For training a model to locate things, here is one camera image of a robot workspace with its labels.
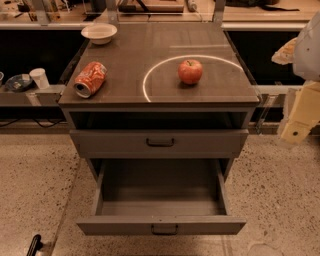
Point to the grey drawer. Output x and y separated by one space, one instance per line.
161 197
159 143

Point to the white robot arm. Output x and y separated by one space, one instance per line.
303 52

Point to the closed grey top drawer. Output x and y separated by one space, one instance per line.
159 143

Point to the grey drawer cabinet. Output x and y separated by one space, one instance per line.
142 90

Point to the red apple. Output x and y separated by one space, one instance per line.
190 71

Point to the crushed orange soda can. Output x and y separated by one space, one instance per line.
90 79

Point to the white bowl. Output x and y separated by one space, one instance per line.
99 34

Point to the white paper cup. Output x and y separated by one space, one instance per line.
40 78

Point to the dark blue bowl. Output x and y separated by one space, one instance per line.
19 83

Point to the black object on floor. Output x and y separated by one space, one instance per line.
35 245

